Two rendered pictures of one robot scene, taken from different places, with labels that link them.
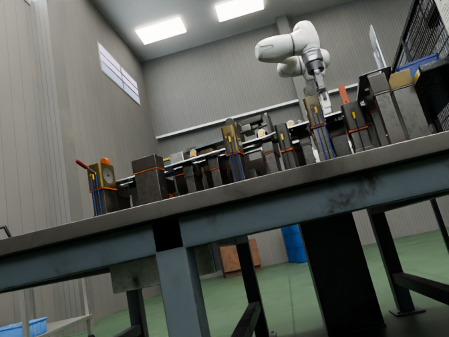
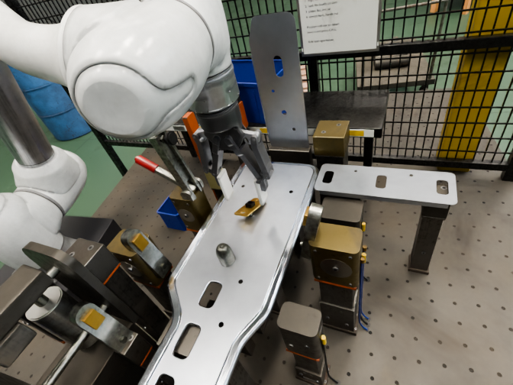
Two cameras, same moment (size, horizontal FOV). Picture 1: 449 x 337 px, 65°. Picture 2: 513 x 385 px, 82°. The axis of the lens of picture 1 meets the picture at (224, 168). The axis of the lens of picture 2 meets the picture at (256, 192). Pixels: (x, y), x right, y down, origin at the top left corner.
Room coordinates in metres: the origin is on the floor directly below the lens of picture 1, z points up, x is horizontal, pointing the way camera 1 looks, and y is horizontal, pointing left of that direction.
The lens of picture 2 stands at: (1.32, -0.04, 1.49)
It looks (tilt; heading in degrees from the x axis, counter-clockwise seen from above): 42 degrees down; 287
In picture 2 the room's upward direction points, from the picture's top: 16 degrees counter-clockwise
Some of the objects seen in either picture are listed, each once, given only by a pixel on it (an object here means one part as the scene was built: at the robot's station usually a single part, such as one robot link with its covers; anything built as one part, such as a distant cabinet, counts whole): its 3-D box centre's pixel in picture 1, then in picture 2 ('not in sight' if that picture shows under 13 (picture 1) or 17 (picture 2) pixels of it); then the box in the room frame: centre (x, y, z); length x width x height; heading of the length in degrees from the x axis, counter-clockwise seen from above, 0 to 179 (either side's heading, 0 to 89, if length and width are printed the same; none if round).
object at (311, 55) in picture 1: (312, 59); (210, 87); (1.48, -0.50, 1.31); 0.09 x 0.09 x 0.06
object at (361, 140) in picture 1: (361, 140); (347, 247); (1.27, -0.51, 0.84); 0.12 x 0.07 x 0.28; 164
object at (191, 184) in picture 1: (197, 194); not in sight; (1.67, 0.15, 0.84); 0.12 x 0.05 x 0.29; 164
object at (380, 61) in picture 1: (381, 65); (280, 91); (1.40, -0.75, 1.17); 0.12 x 0.01 x 0.34; 164
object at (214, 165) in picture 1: (222, 186); not in sight; (1.63, 0.03, 0.84); 0.12 x 0.05 x 0.29; 164
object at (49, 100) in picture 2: not in sight; (54, 91); (4.37, -3.18, 0.51); 0.65 x 0.65 x 1.02
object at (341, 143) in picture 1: (343, 154); not in sight; (1.48, -0.51, 0.84); 0.07 x 0.04 x 0.29; 74
